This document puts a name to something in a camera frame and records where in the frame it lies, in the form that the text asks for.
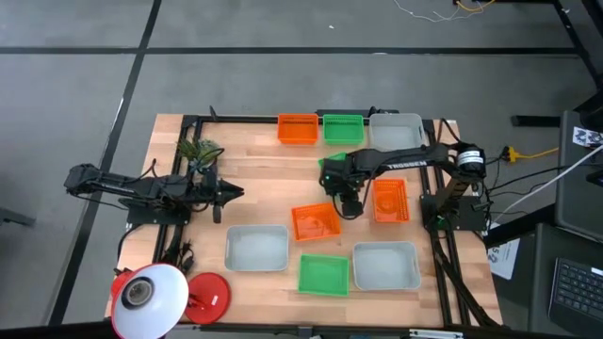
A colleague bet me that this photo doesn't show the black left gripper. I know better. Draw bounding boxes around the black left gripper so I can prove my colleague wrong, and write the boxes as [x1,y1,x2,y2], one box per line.
[187,169,223,225]

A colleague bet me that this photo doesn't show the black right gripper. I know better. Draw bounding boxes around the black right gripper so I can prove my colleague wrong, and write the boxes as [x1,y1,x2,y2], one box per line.
[337,157,374,220]

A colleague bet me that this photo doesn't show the orange plastic basket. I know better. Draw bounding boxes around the orange plastic basket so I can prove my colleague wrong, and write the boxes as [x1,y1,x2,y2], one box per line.
[371,178,412,224]
[290,202,343,243]
[277,112,320,146]

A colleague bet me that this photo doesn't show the grey plastic bin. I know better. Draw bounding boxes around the grey plastic bin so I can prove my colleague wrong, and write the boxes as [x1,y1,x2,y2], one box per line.
[367,112,427,153]
[351,240,422,292]
[223,223,290,273]

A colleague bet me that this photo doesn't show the green plastic basket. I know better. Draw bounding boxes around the green plastic basket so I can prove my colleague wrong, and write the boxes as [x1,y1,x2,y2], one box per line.
[322,113,366,146]
[317,151,350,171]
[297,253,351,298]

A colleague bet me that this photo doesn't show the green succulent in black pot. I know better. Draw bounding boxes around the green succulent in black pot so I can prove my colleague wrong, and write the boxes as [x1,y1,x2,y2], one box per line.
[175,137,225,173]

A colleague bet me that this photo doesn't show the red desk lamp white shade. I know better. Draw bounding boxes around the red desk lamp white shade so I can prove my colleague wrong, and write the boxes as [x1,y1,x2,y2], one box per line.
[109,262,233,339]

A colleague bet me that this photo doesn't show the white label strip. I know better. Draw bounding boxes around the white label strip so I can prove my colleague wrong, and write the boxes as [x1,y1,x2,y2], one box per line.
[407,328,465,339]

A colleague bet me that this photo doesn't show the white paper sheet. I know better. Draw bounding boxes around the white paper sheet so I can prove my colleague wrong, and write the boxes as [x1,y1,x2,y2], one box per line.
[486,234,522,282]

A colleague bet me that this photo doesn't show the black floor bar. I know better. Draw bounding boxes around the black floor bar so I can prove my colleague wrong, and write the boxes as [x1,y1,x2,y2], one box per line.
[510,114,562,129]

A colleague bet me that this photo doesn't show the black side desk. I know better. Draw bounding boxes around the black side desk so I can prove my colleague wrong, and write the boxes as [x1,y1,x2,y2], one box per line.
[484,202,603,339]

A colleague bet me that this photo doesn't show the grey cabinet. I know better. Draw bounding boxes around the grey cabinet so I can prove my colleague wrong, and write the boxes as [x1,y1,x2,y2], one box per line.
[554,109,603,242]

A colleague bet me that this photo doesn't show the black keyboard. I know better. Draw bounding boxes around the black keyboard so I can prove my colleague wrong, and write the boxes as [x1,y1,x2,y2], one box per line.
[547,257,603,336]

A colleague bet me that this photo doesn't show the printed marker paper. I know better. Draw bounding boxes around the printed marker paper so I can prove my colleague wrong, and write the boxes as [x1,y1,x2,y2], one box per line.
[571,125,603,149]

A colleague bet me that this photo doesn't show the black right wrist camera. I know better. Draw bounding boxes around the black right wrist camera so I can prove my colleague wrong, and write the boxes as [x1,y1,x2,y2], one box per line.
[321,158,341,197]

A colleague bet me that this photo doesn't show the black plug cables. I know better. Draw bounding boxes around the black plug cables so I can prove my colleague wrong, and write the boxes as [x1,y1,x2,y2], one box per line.
[159,237,197,278]

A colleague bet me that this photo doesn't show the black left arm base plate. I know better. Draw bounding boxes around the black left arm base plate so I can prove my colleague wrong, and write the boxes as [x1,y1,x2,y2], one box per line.
[125,198,193,227]

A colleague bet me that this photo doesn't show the black aluminium table frame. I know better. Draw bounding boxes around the black aluminium table frame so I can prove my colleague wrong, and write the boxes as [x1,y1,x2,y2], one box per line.
[154,112,474,331]

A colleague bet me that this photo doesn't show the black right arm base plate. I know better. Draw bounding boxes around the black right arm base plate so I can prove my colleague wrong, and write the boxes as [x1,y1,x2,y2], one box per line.
[419,194,489,233]

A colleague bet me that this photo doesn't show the black cable bundle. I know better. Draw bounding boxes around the black cable bundle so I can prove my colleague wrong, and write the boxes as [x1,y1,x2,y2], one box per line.
[431,229,503,330]

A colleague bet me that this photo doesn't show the yellow plug cable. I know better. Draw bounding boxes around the yellow plug cable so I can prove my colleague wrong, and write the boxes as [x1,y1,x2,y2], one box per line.
[500,145,561,164]

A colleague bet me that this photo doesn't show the grey floor bracket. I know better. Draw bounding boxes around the grey floor bracket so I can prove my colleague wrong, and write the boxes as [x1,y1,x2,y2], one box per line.
[0,205,38,228]

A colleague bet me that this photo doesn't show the thin white wire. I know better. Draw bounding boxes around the thin white wire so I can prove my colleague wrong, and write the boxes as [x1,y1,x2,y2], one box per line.
[392,0,478,24]

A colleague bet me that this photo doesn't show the white cable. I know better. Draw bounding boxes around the white cable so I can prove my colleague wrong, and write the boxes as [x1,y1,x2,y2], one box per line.
[492,144,603,222]

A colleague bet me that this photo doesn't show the thin yellow wire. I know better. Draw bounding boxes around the thin yellow wire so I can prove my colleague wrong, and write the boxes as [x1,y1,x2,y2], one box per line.
[454,0,497,13]

